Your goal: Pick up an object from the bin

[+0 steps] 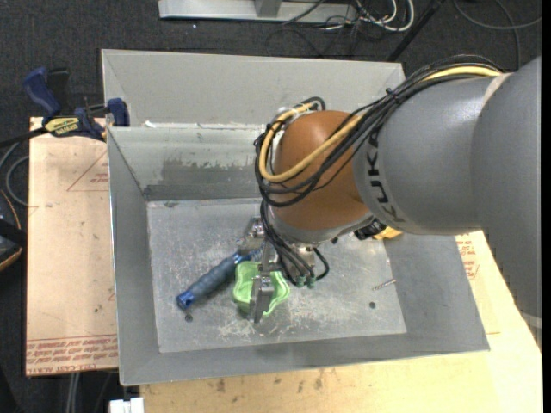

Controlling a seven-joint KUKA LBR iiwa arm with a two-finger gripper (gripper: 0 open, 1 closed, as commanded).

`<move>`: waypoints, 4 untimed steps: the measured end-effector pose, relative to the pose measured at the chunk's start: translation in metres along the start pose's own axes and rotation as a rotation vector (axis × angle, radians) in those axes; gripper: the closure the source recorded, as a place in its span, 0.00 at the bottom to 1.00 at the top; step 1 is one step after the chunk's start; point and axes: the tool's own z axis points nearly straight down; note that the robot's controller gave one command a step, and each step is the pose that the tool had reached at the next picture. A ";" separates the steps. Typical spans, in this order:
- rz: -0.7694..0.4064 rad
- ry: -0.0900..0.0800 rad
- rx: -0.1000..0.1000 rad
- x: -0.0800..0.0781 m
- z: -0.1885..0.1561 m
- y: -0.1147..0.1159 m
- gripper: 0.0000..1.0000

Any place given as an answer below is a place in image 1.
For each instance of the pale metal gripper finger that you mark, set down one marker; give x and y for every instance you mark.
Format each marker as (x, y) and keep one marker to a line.
(257, 299)
(269, 297)

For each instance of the light green star-shaped cup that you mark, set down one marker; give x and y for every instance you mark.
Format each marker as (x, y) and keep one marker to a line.
(243, 286)

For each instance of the small metal screw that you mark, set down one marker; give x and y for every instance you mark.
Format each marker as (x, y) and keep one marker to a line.
(384, 285)

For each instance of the yellow object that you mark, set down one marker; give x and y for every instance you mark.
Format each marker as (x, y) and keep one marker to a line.
(389, 233)

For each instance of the grey metal bin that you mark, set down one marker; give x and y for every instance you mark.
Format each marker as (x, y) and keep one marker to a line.
(193, 88)

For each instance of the black cylinder on white bracket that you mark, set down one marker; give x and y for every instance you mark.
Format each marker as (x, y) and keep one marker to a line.
(367, 229)

